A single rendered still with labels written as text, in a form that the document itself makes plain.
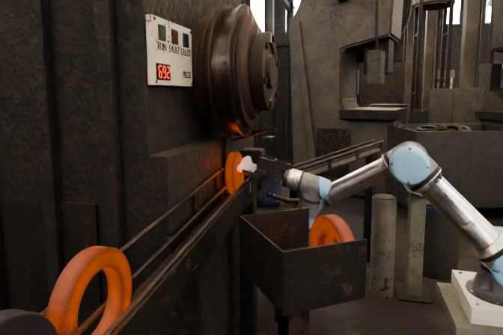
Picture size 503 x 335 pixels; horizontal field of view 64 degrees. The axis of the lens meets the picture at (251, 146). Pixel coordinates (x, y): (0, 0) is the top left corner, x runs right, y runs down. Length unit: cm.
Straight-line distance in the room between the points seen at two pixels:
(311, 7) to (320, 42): 37
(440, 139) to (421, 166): 218
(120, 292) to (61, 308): 15
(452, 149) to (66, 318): 320
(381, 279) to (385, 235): 23
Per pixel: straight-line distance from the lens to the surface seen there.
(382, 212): 211
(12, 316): 61
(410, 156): 133
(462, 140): 358
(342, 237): 92
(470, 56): 1027
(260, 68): 134
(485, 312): 157
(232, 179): 143
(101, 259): 72
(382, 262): 219
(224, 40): 131
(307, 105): 418
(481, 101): 515
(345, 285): 94
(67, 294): 68
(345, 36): 413
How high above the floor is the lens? 103
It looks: 7 degrees down
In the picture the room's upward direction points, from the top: straight up
